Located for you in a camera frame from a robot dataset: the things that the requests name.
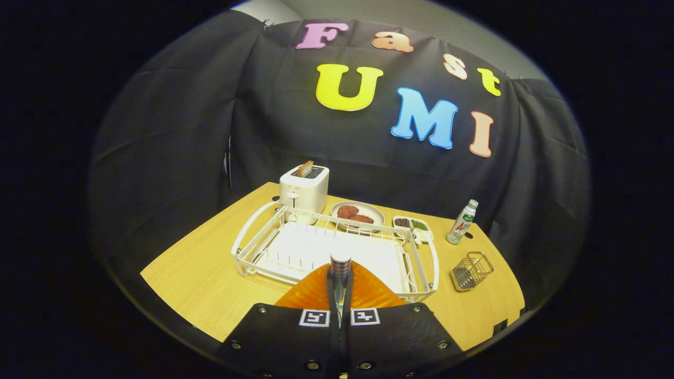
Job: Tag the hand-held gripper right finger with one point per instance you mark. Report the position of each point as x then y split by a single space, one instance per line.
395 342

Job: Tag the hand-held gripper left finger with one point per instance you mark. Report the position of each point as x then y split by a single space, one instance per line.
287 342

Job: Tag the metal spoon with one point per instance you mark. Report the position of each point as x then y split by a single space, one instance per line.
340 263

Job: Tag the grey plate with patties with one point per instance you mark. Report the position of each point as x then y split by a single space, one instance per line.
376 211

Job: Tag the white divided snack tray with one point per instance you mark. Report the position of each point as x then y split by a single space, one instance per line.
421 234

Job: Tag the brown meat patty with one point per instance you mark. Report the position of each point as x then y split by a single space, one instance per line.
363 219
347 211

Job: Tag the white drink bottle green label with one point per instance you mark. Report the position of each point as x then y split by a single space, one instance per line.
462 223

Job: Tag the white toaster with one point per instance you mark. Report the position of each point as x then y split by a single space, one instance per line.
305 192

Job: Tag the toasted bread slice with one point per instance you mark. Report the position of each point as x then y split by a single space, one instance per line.
305 168

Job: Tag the black backdrop cloth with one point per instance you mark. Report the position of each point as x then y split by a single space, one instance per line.
184 131

